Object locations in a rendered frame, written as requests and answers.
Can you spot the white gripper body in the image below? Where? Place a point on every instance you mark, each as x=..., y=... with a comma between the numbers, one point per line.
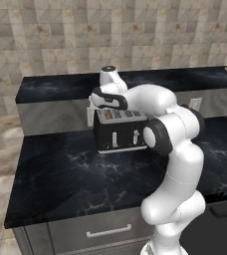
x=93, y=100

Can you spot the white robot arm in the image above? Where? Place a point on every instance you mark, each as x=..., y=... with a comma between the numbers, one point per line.
x=181, y=172

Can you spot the orange bread slice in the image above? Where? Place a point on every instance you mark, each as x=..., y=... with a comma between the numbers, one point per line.
x=107, y=116

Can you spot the white toaster lever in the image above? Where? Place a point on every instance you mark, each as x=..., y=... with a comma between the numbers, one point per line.
x=114, y=136
x=136, y=136

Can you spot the grey drawer front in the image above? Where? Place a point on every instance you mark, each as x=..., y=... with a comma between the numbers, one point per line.
x=99, y=229

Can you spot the grey cabinet side panel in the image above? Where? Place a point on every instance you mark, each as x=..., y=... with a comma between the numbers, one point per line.
x=31, y=240

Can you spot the black dishwasher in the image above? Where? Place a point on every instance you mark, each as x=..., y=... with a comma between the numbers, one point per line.
x=215, y=232

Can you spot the white wall outlet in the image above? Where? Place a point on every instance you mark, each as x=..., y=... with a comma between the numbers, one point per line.
x=195, y=103
x=90, y=118

